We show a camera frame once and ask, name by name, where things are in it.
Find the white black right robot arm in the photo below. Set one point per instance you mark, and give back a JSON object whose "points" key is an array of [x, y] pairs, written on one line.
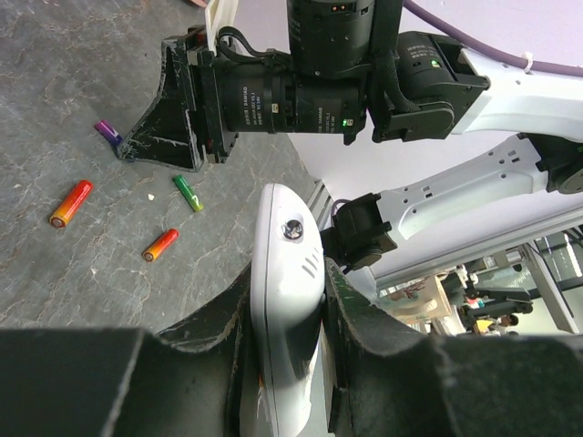
{"points": [[389, 63]]}

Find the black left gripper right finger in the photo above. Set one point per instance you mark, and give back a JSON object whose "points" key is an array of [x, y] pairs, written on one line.
{"points": [[383, 378]]}

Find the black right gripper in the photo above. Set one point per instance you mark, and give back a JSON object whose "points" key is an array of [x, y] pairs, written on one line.
{"points": [[184, 124]]}

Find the green battery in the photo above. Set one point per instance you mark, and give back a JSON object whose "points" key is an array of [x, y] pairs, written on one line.
{"points": [[188, 193]]}

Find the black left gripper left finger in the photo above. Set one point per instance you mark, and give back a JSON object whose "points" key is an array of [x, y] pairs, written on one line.
{"points": [[199, 377]]}

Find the purple blue battery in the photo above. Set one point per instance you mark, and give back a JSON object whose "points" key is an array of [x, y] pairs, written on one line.
{"points": [[108, 133]]}

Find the aluminium frame post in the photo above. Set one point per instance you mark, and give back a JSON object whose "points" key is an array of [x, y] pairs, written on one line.
{"points": [[512, 238]]}

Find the orange red battery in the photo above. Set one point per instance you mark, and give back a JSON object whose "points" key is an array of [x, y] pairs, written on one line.
{"points": [[163, 242], [71, 204]]}

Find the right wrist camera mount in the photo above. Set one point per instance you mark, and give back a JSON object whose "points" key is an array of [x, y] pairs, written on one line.
{"points": [[218, 14]]}

